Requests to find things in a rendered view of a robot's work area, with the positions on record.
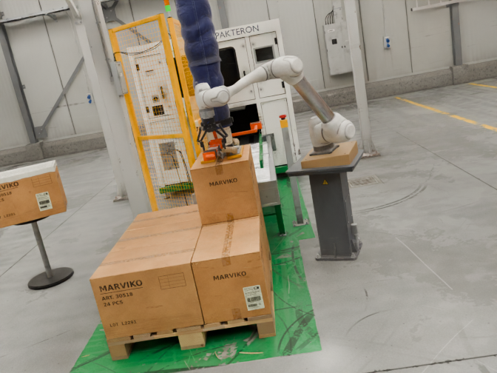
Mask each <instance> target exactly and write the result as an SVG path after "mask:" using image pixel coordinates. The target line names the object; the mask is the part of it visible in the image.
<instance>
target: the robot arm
mask: <svg viewBox="0 0 497 373"><path fill-rule="evenodd" d="M276 78H280V79H282V80H283V81H284V82H286V83H287V84H289V85H292V86H293V87H294V89H295V90H296V91H297V92H298V93H299V94H300V96H301V97H302V98H303V99H304V101H305V102H306V103H307V105H308V106H309V107H310V108H311V109H312V110H313V111H314V113H315V114H316V115H315V116H313V117H311V119H310V121H309V124H308V129H309V134H310V138H311V143H312V145H313V149H314V151H313V152H311V153H310V154H309V156H312V155H324V154H331V153H332V152H333V151H334V150H335V149H336V148H338V147H339V144H335V145H334V143H343V142H346V141H349V140H350V139H351V138H352V137H353V136H354V134H355V126H354V125H353V124H352V123H351V122H350V121H349V120H347V119H346V118H344V117H342V116H341V115H340V114H339V113H338V112H332V110H331V109H330V107H329V106H328V105H327V104H326V103H325V102H324V100H323V99H322V98H321V96H320V95H319V93H318V92H317V91H316V90H315V89H314V88H313V86H312V85H311V84H310V82H309V81H308V79H307V78H306V77H305V76H304V71H303V62H302V60H301V59H300V58H298V57H296V56H282V57H279V58H276V59H274V60H272V61H270V62H268V63H265V64H263V65H262V66H260V67H258V68H257V69H256V70H254V71H252V72H251V73H249V74H248V75H246V76H244V77H242V78H241V79H240V80H239V81H238V82H237V83H235V84H234V85H232V86H230V87H225V86H220V87H214V88H213V89H211V88H210V86H209V85H208V84H207V83H200V84H197V85H196V86H195V99H196V102H197V105H198V108H199V111H200V116H201V118H202V119H203V127H199V133H198V137H197V142H200V147H202V148H203V152H204V151H205V147H204V144H203V141H202V140H203V139H204V137H205V135H206V133H207V132H214V131H215V132H217V133H218V134H219V135H221V136H222V137H223V145H224V149H226V137H228V136H229V135H228V134H227V133H226V131H225V130H224V129H223V128H222V127H221V124H220V123H219V124H216V123H215V120H214V107H222V106H224V105H226V104H227V103H228V102H229V101H230V99H231V97H232V96H233V95H235V94H237V93H238V92H239V91H241V90H242V89H244V88H245V87H247V86H248V85H250V84H254V83H257V82H261V81H267V80H270V79H276ZM216 126H218V127H219V128H220V129H221V130H222V131H223V133H224V134H225V135H224V134H222V133H221V132H220V131H218V130H217V129H216ZM202 129H204V130H205V132H204V134H203V136H202V138H201V139H200V134H201V131H202ZM199 139H200V140H199Z"/></svg>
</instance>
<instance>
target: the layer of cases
mask: <svg viewBox="0 0 497 373"><path fill-rule="evenodd" d="M89 281H90V283H91V287H92V291H93V294H94V297H95V301H96V304H97V307H98V311H99V315H100V317H101V322H102V324H103V328H104V332H105V335H106V339H107V340H109V339H113V338H119V337H127V336H133V335H142V334H146V333H152V332H161V331H166V330H171V329H180V328H185V327H190V326H199V325H204V324H209V323H218V322H223V321H228V320H237V319H243V318H248V317H256V316H261V315H270V314H271V291H270V276H269V261H268V238H267V233H266V225H265V221H264V217H263V210H262V205H261V201H260V194H259V216H256V217H251V218H243V219H238V220H233V221H225V222H220V223H215V224H207V225H203V226H202V223H201V219H200V213H199V210H198V206H197V204H194V205H189V206H181V207H176V208H172V209H164V210H159V211H154V212H147V213H142V214H138V215H137V217H136V218H135V219H134V221H133V222H132V223H131V224H130V226H129V227H128V229H127V230H126V231H125V233H124V234H123V235H122V236H121V238H120V239H119V241H118V242H117V243H116V245H115V246H114V247H113V248H112V250H111V251H110V252H109V254H108V255H107V256H106V257H105V259H104V260H103V262H102V263H101V265H100V266H99V267H98V268H97V269H96V271H95V272H94V274H93V275H92V277H91V278H90V279H89Z"/></svg>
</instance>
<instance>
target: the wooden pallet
mask: <svg viewBox="0 0 497 373"><path fill-rule="evenodd" d="M268 261H269V276H270V291H271V314H270V315H261V316H256V317H248V318H243V319H237V320H228V321H223V322H218V323H209V324H204V325H199V326H190V327H185V328H180V329H171V330H166V331H161V332H152V333H146V334H142V335H133V336H127V337H119V338H113V339H109V340H106V341H107V344H108V347H109V351H110V354H111V357H112V360H122V359H127V358H129V355H130V353H131V351H132V348H133V346H134V344H135V342H140V341H145V340H154V339H159V338H164V337H173V336H178V339H179V342H180V347H181V350H186V349H195V348H200V347H205V345H206V338H207V334H208V331H211V330H217V329H226V328H231V327H236V326H245V325H250V324H257V331H258V334H259V338H264V337H273V336H276V328H275V316H274V293H273V280H272V268H271V252H270V248H269V243H268Z"/></svg>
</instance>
